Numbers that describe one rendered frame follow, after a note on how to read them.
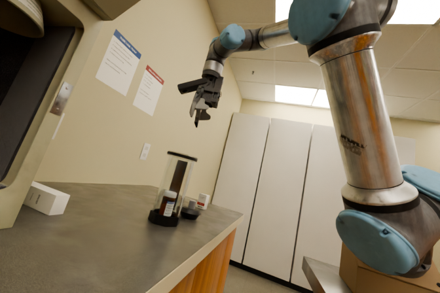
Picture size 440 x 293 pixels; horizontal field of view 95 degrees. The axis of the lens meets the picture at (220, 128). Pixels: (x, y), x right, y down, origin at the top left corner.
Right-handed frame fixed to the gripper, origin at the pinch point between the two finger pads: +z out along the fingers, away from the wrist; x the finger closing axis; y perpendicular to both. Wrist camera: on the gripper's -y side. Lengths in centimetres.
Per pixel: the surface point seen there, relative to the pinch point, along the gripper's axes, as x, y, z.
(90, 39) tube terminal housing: -31.3, -21.4, -6.4
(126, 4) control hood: -33.0, -15.5, -16.1
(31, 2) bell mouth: -40.5, -26.6, -6.0
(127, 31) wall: 22, -52, -45
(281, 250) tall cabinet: 222, 114, 89
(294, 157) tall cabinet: 223, 112, -34
